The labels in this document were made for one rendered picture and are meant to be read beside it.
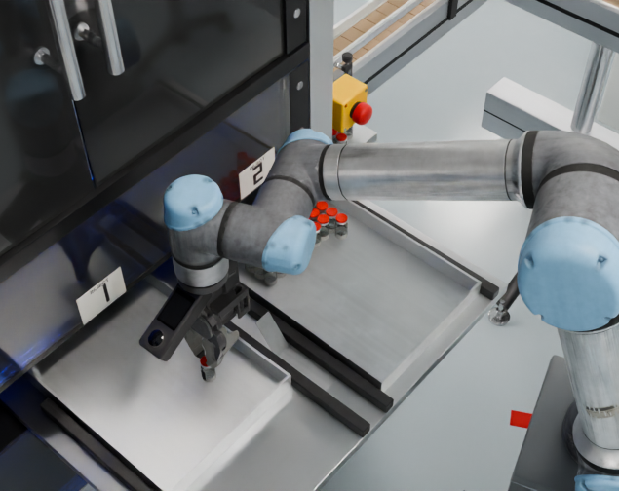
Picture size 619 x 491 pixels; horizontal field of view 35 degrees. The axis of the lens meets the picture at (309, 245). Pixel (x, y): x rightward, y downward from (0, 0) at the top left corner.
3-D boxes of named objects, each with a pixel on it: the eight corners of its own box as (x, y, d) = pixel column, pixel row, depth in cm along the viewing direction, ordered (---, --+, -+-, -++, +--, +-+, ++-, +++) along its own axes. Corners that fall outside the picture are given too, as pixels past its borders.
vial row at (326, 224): (261, 282, 167) (259, 264, 163) (330, 222, 175) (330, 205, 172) (271, 288, 166) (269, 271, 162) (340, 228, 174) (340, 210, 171)
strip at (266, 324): (256, 344, 158) (254, 322, 154) (269, 332, 160) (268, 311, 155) (324, 393, 152) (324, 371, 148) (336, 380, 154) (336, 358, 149)
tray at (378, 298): (223, 282, 167) (222, 268, 164) (325, 197, 180) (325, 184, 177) (380, 395, 152) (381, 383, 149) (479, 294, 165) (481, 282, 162)
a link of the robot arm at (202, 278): (198, 279, 129) (156, 247, 133) (202, 300, 133) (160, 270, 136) (238, 246, 133) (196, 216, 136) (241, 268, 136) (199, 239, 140)
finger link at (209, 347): (249, 357, 152) (241, 318, 145) (221, 381, 149) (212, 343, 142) (234, 347, 153) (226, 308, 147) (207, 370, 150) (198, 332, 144)
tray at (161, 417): (19, 373, 155) (15, 360, 153) (142, 276, 168) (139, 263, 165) (169, 505, 140) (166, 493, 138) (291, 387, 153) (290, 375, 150)
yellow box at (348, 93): (312, 117, 182) (312, 87, 176) (337, 97, 185) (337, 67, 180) (343, 135, 179) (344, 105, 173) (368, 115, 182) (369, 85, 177)
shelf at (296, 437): (-3, 400, 154) (-6, 394, 153) (294, 162, 188) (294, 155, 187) (215, 600, 133) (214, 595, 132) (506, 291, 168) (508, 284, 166)
